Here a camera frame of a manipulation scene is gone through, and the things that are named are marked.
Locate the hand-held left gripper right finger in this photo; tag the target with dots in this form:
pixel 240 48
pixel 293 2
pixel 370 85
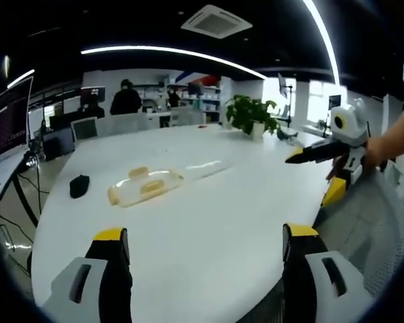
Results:
pixel 309 286

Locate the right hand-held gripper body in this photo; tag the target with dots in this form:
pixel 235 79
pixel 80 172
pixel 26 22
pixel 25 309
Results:
pixel 351 121

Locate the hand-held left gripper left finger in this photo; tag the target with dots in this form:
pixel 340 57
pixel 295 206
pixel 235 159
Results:
pixel 87 286

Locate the clear plastic container lid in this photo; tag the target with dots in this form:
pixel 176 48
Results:
pixel 207 168

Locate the person's right hand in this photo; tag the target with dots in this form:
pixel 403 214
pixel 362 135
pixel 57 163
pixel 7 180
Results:
pixel 377 151

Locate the small dark desk item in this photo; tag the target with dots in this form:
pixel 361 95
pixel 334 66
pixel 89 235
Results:
pixel 286 135

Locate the green potted plant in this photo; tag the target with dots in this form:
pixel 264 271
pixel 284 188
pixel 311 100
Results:
pixel 250 112

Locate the small black pouch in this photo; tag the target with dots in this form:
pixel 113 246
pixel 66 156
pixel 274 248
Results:
pixel 79 186

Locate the small red object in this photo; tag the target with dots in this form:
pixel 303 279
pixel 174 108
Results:
pixel 202 126

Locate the white storage shelf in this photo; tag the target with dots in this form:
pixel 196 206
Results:
pixel 205 101

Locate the white side desk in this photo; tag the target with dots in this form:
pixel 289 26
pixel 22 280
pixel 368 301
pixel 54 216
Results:
pixel 3 181

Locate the white office chair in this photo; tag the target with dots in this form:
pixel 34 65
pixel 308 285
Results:
pixel 124 124
pixel 188 117
pixel 85 128

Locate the black office chair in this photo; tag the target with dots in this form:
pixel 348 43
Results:
pixel 59 144

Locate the ceiling air conditioner vent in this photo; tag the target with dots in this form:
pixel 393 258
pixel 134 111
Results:
pixel 217 18

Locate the long curved ceiling light strip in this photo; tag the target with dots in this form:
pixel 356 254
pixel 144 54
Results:
pixel 175 52

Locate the short ceiling light strip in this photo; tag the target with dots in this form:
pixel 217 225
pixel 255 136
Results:
pixel 20 78

